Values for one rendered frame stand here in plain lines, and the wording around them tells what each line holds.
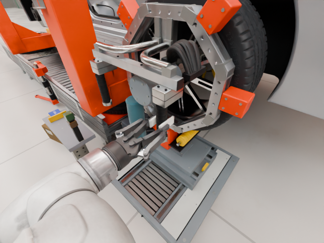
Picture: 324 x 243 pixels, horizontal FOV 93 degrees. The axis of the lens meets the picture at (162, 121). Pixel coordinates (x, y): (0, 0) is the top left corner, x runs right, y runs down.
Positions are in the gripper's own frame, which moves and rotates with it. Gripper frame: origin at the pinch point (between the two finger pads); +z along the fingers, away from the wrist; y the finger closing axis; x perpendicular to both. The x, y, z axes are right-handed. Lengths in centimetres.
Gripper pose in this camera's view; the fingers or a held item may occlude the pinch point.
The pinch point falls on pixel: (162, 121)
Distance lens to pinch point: 50.7
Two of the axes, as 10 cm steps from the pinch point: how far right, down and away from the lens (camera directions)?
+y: 7.5, 4.3, -5.0
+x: 0.0, -7.6, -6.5
